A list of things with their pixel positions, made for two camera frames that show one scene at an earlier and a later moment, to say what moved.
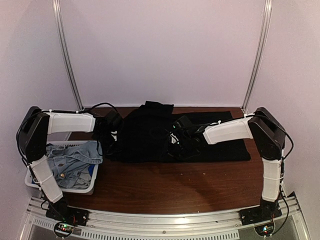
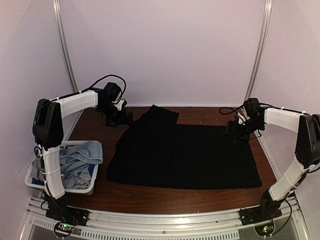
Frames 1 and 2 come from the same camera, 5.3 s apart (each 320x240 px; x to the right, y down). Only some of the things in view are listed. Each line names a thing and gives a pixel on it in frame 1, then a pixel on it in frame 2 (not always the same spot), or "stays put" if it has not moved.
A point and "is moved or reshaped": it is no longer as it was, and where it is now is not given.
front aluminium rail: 112,225 stays put
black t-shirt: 144,136 is moved or reshaped
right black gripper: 170,151 to 229,127
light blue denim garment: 70,161 stays put
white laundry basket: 31,183 stays put
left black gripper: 116,151 to 121,121
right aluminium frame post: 266,26 stays put
